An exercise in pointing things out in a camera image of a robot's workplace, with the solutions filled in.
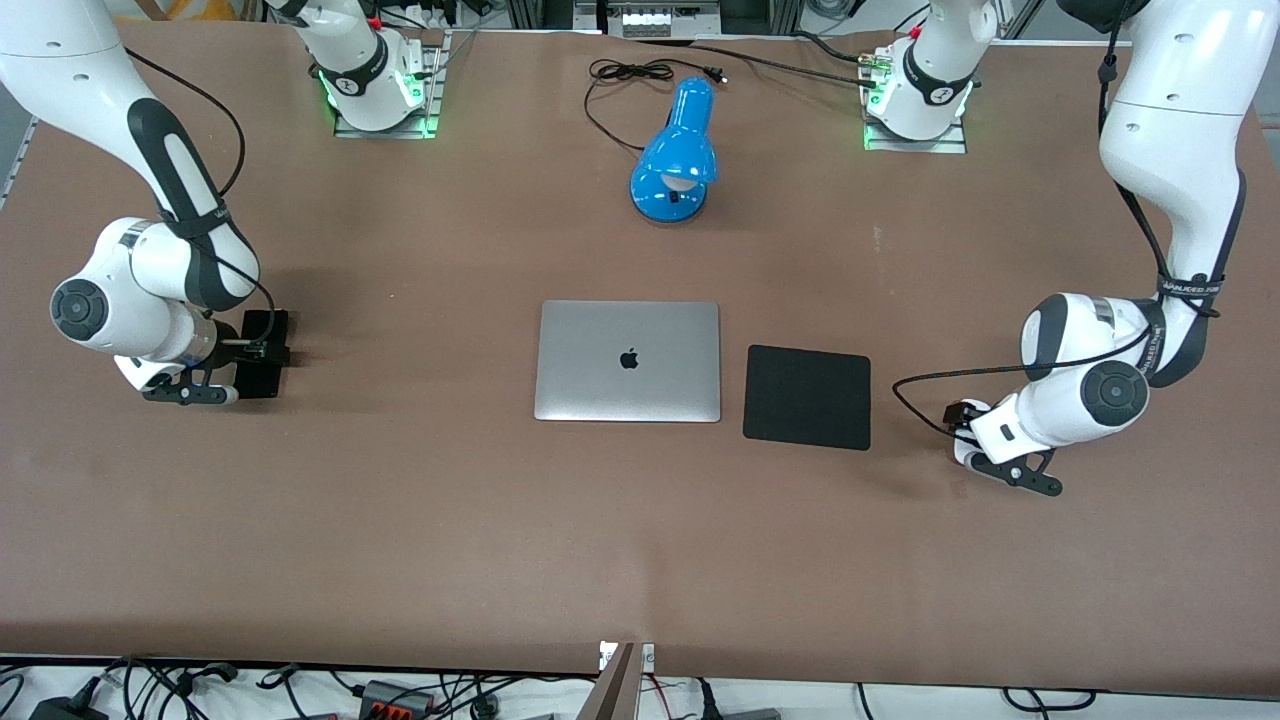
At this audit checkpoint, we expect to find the black mouse pad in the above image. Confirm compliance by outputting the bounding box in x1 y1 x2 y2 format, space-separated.
742 344 872 452

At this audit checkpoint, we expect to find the blue desk lamp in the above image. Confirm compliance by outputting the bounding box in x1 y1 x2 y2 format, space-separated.
629 76 719 225

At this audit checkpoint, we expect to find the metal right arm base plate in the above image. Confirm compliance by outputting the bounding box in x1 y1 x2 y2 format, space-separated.
333 30 442 139

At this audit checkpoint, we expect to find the black power adapter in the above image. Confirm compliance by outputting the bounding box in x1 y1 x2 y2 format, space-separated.
28 694 103 720

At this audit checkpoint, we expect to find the white label bracket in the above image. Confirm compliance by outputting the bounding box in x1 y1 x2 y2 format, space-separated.
598 640 657 673

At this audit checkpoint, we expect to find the grey metal camera stand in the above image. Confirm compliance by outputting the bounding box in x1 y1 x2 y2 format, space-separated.
578 642 641 720

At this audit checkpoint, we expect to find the white power strip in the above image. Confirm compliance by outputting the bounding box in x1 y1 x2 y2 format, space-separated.
605 0 723 39

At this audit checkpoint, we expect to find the yellow cardboard piece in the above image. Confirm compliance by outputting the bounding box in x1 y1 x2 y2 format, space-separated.
132 0 243 23

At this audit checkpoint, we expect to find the thick black power cable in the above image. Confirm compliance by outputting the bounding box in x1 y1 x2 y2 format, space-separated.
640 36 883 79

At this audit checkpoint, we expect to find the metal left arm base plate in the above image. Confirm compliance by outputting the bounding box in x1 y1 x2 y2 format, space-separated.
862 45 969 154

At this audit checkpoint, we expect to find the black orange connector box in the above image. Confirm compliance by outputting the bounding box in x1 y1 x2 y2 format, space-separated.
358 680 433 719

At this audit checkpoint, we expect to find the aluminium table edge rail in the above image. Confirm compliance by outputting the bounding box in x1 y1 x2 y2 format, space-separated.
0 116 41 209

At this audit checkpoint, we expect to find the black looped floor cable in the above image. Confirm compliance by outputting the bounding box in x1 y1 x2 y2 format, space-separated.
1000 686 1098 713

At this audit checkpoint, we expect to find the thin black lamp cord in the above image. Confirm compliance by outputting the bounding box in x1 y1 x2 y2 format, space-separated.
584 58 728 153

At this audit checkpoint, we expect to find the black smartphone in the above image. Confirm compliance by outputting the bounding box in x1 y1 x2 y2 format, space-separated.
233 309 292 400

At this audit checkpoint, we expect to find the silver laptop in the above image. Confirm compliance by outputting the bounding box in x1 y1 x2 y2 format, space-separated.
533 300 722 424

